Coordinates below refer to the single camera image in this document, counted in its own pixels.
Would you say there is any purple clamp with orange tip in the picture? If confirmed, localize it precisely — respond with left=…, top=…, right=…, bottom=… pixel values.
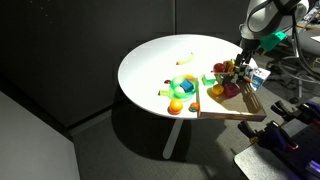
left=259, top=121, right=300, bottom=152

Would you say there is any yellow toy banana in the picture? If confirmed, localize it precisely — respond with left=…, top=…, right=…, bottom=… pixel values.
left=176, top=52, right=196, bottom=66

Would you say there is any green toy block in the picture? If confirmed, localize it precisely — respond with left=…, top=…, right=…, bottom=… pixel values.
left=201, top=74, right=216, bottom=87

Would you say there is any orange toy ball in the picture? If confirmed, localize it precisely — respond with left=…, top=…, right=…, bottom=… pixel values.
left=168, top=98, right=185, bottom=116

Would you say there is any perforated metal breadboard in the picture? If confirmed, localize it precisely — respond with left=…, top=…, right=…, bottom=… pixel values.
left=276, top=123, right=320, bottom=180

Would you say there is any white table leg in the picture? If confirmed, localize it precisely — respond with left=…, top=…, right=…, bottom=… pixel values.
left=162, top=118, right=185, bottom=160

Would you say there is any wooden crate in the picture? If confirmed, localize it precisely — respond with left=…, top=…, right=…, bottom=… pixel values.
left=195, top=72, right=268, bottom=122

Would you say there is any red toy tomato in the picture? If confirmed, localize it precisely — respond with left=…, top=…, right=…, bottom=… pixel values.
left=212, top=62, right=225, bottom=74

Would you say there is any grey toy cube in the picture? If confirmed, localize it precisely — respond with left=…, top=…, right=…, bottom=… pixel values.
left=214, top=73, right=233, bottom=86

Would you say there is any green plastic bowl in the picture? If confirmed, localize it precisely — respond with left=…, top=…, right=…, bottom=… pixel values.
left=168, top=74, right=200, bottom=102

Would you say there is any black spring clamp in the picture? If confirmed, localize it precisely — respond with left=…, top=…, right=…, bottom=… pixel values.
left=237, top=120, right=265, bottom=140
left=270, top=100, right=303, bottom=122

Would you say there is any orange plush cube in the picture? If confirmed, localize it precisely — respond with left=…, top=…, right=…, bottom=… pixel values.
left=222, top=59, right=236, bottom=74

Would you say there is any light green toy piece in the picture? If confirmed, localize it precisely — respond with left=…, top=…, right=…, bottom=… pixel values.
left=157, top=89, right=171, bottom=98

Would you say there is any grey cabinet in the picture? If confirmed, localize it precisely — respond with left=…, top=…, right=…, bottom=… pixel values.
left=0, top=89, right=81, bottom=180

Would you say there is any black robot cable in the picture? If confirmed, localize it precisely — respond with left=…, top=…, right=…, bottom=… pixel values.
left=289, top=13, right=320, bottom=84

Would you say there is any small red green ball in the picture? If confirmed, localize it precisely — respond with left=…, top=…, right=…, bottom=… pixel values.
left=188, top=102, right=201, bottom=113

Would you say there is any white owl plush cube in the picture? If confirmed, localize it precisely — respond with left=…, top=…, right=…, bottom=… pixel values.
left=250, top=67, right=271, bottom=91

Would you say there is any grey base plate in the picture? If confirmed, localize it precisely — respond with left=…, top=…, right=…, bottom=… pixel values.
left=233, top=143, right=301, bottom=180

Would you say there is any yellow toy ball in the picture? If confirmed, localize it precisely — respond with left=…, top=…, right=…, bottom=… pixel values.
left=211, top=83, right=225, bottom=97

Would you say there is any grey office chair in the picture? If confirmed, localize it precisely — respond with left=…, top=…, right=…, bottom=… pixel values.
left=266, top=29, right=320, bottom=105

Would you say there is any blue toy cube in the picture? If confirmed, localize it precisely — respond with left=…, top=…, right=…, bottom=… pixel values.
left=179, top=79, right=195, bottom=93

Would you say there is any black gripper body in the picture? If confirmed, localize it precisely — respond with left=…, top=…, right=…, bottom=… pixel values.
left=239, top=38, right=260, bottom=56

